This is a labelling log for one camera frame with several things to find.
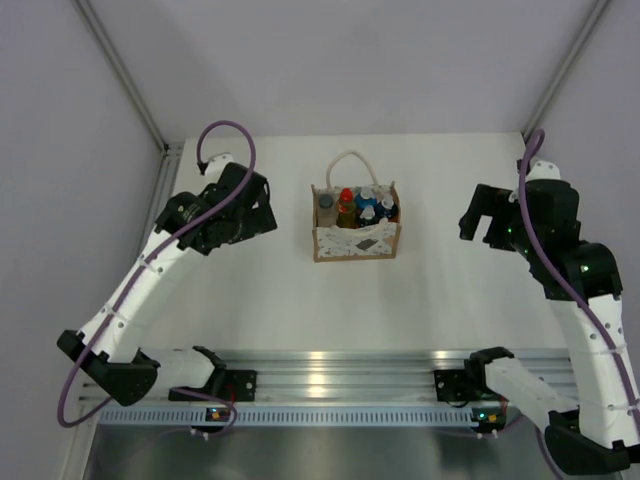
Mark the clear bottle dark cap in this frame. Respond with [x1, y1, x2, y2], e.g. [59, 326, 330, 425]
[316, 193, 338, 228]

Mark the yellow bottle red cap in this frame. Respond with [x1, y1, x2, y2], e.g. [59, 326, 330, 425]
[337, 188, 357, 229]

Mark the burlap canvas tote bag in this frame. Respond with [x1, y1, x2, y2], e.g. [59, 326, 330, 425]
[311, 150, 401, 263]

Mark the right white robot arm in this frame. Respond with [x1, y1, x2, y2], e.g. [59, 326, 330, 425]
[459, 160, 639, 476]

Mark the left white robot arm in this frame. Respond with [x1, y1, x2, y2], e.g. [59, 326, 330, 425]
[57, 161, 277, 406]

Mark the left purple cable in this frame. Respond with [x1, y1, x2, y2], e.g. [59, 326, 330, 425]
[57, 120, 257, 441]

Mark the aluminium rail frame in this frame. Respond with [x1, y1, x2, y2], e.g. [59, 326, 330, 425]
[79, 142, 576, 404]

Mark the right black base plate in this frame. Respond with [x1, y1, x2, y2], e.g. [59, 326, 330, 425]
[433, 369, 498, 408]

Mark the perforated cable duct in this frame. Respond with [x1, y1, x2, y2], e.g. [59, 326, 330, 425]
[99, 406, 489, 427]

